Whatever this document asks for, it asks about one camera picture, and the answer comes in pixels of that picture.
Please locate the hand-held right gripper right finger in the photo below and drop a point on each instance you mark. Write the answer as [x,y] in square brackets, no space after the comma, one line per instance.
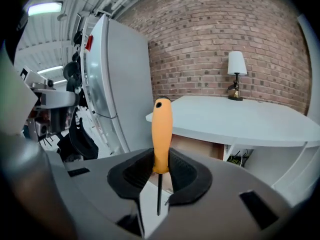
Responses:
[217,204]

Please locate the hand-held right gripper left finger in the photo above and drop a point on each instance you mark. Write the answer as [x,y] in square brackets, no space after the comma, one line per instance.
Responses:
[100,181]

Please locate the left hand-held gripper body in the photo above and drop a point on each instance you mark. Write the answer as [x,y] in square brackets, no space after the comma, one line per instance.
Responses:
[60,100]

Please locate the white drawer with brown inside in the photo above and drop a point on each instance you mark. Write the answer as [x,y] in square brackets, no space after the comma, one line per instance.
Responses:
[197,146]

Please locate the ceiling tube light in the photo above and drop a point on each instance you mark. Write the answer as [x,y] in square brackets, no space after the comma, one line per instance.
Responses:
[50,69]
[45,8]

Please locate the black mesh office chair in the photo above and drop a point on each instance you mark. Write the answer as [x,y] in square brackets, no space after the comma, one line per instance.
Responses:
[80,141]

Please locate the black device box with antennas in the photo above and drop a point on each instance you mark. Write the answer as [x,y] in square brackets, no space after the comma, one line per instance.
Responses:
[238,157]

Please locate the red paper sticker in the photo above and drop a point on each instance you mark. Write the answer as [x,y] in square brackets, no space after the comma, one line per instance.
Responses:
[89,43]

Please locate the grey refrigerator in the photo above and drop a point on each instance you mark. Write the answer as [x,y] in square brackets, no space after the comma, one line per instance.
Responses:
[125,84]

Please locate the white desk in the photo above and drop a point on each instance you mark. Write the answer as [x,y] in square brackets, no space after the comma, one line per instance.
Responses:
[225,119]

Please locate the table lamp with white shade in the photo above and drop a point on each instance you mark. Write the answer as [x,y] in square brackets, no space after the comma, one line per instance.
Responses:
[236,62]

